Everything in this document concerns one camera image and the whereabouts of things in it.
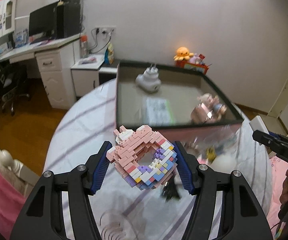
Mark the black hair clip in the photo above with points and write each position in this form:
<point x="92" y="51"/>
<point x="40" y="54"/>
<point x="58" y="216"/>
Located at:
<point x="170" y="190"/>

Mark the clear plastic packaged box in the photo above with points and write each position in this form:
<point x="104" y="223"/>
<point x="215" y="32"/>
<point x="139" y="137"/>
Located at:
<point x="157" y="112"/>

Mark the wall power outlet strip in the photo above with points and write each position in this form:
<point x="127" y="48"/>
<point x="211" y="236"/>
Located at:
<point x="107" y="29"/>

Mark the blue yellow snack bag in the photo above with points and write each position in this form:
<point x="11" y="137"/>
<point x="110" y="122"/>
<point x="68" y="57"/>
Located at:
<point x="109" y="54"/>

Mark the white bed post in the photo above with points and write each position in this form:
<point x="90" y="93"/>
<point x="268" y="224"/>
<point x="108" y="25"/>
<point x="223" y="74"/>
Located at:
<point x="18" y="168"/>

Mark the orange octopus plush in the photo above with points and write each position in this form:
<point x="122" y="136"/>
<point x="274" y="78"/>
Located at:
<point x="183" y="54"/>

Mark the blue yellow card box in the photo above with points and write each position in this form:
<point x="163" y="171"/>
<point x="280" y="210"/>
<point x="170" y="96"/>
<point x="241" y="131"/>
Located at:
<point x="211" y="154"/>

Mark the white power adapter plug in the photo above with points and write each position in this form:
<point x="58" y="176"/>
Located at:
<point x="149" y="81"/>

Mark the black computer tower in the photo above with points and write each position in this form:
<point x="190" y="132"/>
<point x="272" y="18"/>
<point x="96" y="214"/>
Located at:
<point x="67" y="20"/>

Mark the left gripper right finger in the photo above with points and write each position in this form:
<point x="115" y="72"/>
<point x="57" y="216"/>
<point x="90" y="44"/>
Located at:
<point x="241" y="216"/>

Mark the pink donut brick model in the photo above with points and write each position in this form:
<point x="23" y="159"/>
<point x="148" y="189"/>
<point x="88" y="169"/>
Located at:
<point x="144" y="158"/>

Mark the pink printed pillow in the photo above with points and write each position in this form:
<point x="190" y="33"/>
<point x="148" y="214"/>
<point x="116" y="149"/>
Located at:
<point x="279" y="169"/>

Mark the pink black storage box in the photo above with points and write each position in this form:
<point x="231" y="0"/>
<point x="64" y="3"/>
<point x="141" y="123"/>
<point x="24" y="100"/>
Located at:
<point x="181" y="87"/>

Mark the black computer monitor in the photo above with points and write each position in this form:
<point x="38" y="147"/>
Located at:
<point x="42" y="21"/>

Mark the white hutch cabinet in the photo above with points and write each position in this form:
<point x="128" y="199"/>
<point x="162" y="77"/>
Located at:
<point x="7" y="17"/>

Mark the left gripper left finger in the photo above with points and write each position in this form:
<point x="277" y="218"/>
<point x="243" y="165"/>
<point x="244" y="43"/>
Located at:
<point x="42" y="214"/>

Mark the white small box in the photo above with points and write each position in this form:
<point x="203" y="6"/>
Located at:
<point x="258" y="127"/>

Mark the black office chair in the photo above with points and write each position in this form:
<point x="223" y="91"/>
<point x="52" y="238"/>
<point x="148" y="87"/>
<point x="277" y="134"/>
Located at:
<point x="13" y="84"/>

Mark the rose gold metal cup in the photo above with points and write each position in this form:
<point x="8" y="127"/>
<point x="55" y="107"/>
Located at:
<point x="202" y="114"/>

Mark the red cartoon storage box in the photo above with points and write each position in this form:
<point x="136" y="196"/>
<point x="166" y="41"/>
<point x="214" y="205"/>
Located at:
<point x="196" y="67"/>

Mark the white desk with drawers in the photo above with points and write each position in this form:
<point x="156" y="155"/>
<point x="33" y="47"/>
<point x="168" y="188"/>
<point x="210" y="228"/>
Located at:
<point x="54" y="60"/>

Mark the orange cap bottle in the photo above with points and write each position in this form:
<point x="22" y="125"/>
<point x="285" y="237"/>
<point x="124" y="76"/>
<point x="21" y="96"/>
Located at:
<point x="83" y="46"/>

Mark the white low side cabinet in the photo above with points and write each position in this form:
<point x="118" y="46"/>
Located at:
<point x="85" y="74"/>

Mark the striped white quilt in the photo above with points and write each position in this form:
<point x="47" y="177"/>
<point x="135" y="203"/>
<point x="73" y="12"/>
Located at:
<point x="145" y="199"/>

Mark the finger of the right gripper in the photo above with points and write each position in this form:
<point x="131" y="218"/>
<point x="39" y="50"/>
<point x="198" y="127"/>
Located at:
<point x="267" y="140"/>

